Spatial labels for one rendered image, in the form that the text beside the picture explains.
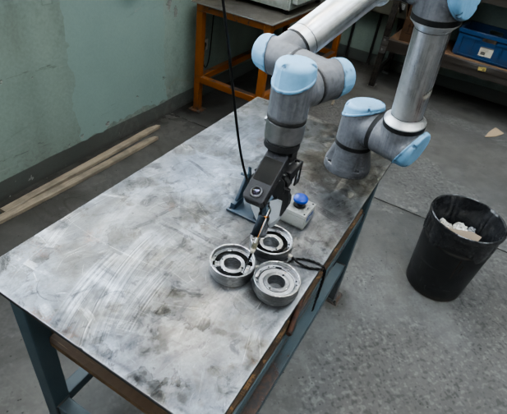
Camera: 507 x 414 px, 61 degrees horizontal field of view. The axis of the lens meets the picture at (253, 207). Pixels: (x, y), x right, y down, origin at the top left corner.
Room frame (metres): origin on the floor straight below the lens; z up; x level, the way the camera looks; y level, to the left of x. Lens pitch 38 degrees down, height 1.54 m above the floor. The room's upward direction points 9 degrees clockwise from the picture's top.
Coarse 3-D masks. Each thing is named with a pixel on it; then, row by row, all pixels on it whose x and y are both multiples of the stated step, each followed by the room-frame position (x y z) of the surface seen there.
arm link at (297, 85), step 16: (288, 64) 0.72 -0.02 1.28; (304, 64) 0.73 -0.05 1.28; (272, 80) 0.73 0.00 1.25; (288, 80) 0.70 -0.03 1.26; (304, 80) 0.71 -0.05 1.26; (320, 80) 0.75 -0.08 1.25; (272, 96) 0.72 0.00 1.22; (288, 96) 0.70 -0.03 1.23; (304, 96) 0.71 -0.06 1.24; (320, 96) 0.75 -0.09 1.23; (272, 112) 0.72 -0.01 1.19; (288, 112) 0.70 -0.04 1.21; (304, 112) 0.72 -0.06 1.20
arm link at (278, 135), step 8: (272, 128) 0.71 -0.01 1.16; (280, 128) 0.70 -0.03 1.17; (288, 128) 0.70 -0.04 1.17; (296, 128) 0.71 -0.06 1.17; (304, 128) 0.73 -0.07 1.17; (272, 136) 0.71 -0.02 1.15; (280, 136) 0.70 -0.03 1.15; (288, 136) 0.70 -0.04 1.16; (296, 136) 0.71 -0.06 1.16; (280, 144) 0.70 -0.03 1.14; (288, 144) 0.70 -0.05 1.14; (296, 144) 0.71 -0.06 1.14
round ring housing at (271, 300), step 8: (264, 264) 0.68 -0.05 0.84; (272, 264) 0.69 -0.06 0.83; (280, 264) 0.70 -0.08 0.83; (288, 264) 0.69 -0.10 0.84; (256, 272) 0.66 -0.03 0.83; (272, 272) 0.67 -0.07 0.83; (288, 272) 0.68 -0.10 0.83; (296, 272) 0.67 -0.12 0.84; (256, 280) 0.64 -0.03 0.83; (264, 280) 0.64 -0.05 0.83; (272, 280) 0.67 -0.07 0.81; (280, 280) 0.66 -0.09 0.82; (288, 280) 0.66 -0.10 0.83; (296, 280) 0.66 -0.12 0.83; (256, 288) 0.62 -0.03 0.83; (272, 288) 0.63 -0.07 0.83; (280, 288) 0.63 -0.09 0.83; (296, 288) 0.64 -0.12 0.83; (256, 296) 0.62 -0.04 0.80; (264, 296) 0.60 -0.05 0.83; (272, 296) 0.60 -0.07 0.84; (280, 296) 0.60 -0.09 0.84; (288, 296) 0.60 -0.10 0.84; (296, 296) 0.62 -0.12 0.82; (272, 304) 0.60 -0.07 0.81; (280, 304) 0.60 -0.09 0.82
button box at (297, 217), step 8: (288, 208) 0.89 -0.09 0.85; (296, 208) 0.90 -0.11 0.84; (304, 208) 0.90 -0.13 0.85; (312, 208) 0.91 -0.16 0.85; (288, 216) 0.89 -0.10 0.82; (296, 216) 0.88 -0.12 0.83; (304, 216) 0.87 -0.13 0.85; (312, 216) 0.93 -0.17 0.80; (296, 224) 0.88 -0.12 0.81; (304, 224) 0.87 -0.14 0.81
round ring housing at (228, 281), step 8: (216, 248) 0.71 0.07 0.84; (224, 248) 0.72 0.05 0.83; (232, 248) 0.73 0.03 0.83; (240, 248) 0.73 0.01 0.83; (216, 256) 0.69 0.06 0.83; (224, 256) 0.70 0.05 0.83; (232, 256) 0.70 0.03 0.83; (224, 264) 0.69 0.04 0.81; (232, 264) 0.70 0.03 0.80; (240, 264) 0.69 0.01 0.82; (216, 272) 0.64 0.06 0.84; (232, 272) 0.65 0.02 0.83; (248, 272) 0.66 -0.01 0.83; (216, 280) 0.65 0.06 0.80; (224, 280) 0.63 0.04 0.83; (232, 280) 0.63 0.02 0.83; (240, 280) 0.63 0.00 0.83; (248, 280) 0.65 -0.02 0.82
